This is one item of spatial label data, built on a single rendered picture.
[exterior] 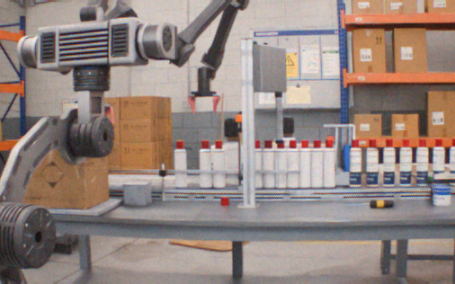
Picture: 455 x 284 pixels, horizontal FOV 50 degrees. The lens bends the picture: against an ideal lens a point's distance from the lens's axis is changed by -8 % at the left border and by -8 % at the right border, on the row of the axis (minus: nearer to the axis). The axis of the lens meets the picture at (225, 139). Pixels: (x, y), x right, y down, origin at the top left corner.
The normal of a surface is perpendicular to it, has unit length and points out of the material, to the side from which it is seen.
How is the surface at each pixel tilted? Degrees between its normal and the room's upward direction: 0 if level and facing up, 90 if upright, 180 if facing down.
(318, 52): 90
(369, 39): 89
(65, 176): 90
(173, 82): 90
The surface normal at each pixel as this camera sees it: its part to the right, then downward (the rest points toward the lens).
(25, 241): 0.96, 0.00
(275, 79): 0.73, 0.03
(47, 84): -0.27, 0.05
